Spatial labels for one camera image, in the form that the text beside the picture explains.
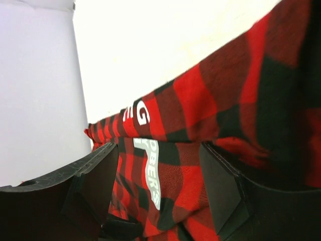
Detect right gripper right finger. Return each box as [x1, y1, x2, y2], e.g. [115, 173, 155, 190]
[199, 143, 320, 240]

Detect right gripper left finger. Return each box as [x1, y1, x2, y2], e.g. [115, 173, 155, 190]
[1, 143, 118, 240]

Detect red black plaid shirt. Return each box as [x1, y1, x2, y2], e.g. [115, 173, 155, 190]
[85, 1, 320, 240]

